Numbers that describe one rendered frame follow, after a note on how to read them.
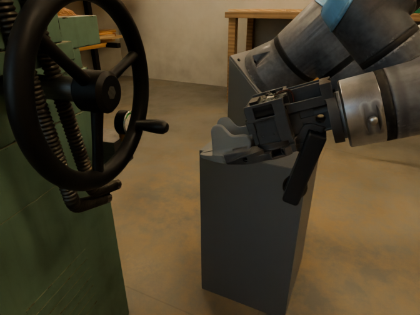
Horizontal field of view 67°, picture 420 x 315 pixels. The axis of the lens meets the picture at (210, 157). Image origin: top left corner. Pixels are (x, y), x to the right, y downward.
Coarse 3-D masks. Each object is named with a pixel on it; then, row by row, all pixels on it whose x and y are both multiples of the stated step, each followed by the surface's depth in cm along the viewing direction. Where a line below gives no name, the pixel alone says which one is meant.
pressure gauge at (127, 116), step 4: (120, 112) 76; (124, 112) 75; (128, 112) 75; (116, 116) 75; (120, 116) 75; (124, 116) 74; (128, 116) 76; (116, 120) 75; (120, 120) 75; (124, 120) 74; (128, 120) 76; (116, 124) 75; (120, 124) 75; (124, 124) 74; (128, 124) 77; (116, 128) 76; (120, 128) 75; (124, 128) 75; (120, 132) 76; (124, 132) 76; (120, 136) 79
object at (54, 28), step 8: (16, 0) 40; (16, 8) 40; (56, 16) 47; (0, 24) 39; (56, 24) 47; (0, 32) 39; (56, 32) 47; (0, 40) 39; (56, 40) 47; (0, 48) 39
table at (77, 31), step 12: (60, 24) 60; (72, 24) 63; (84, 24) 66; (96, 24) 70; (72, 36) 64; (84, 36) 67; (96, 36) 71; (60, 48) 48; (72, 48) 51; (0, 60) 39; (36, 60) 44; (72, 60) 52; (0, 72) 39
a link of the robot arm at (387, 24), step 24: (336, 0) 45; (360, 0) 44; (384, 0) 43; (408, 0) 44; (336, 24) 47; (360, 24) 45; (384, 24) 44; (408, 24) 44; (360, 48) 47; (384, 48) 45
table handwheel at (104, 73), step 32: (32, 0) 33; (64, 0) 36; (96, 0) 42; (32, 32) 32; (128, 32) 50; (32, 64) 33; (64, 64) 38; (128, 64) 51; (32, 96) 33; (64, 96) 45; (96, 96) 42; (32, 128) 34; (96, 128) 46; (128, 128) 56; (32, 160) 36; (96, 160) 47; (128, 160) 54
